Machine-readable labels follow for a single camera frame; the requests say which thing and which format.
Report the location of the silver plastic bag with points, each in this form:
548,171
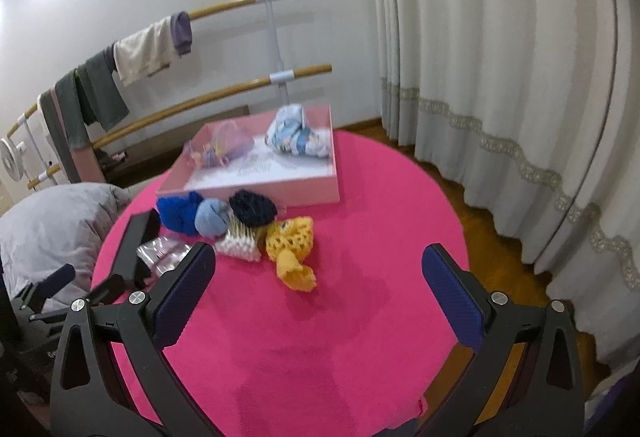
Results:
160,254

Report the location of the light blue knit ball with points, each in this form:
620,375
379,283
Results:
212,217

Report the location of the cream cloth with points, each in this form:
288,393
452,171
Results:
145,52

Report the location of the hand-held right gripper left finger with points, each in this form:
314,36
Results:
186,297

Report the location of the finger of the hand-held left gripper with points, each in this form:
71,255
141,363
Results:
107,289
55,279

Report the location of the grey towel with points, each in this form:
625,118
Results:
67,112

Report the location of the black pouch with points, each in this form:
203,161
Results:
135,242

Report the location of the purple organza bag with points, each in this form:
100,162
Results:
225,144

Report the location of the pink towel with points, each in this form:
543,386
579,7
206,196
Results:
85,164

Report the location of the pink shallow box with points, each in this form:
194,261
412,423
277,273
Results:
260,194

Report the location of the white curtain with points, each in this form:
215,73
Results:
500,42

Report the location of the yellow crochet piece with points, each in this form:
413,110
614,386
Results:
290,242

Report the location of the dark grey cloth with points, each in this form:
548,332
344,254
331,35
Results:
102,92

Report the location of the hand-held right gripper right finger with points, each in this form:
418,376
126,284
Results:
452,302

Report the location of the blue white printed cloth bundle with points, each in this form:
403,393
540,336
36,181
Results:
295,132

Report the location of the white barre post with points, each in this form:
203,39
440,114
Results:
275,42
31,137

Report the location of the white fan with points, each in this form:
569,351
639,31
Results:
10,157

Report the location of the grey duvet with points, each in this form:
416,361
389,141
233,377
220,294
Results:
50,227

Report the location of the white cream knitted item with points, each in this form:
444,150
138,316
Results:
240,246

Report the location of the wooden barre rail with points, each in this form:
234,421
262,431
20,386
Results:
225,89
225,5

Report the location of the pink round table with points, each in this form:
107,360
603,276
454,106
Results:
300,342

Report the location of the royal blue knit piece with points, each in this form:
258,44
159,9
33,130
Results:
180,214

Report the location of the navy knit piece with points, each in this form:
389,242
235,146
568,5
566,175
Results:
252,209

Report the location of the purple cloth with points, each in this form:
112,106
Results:
182,34

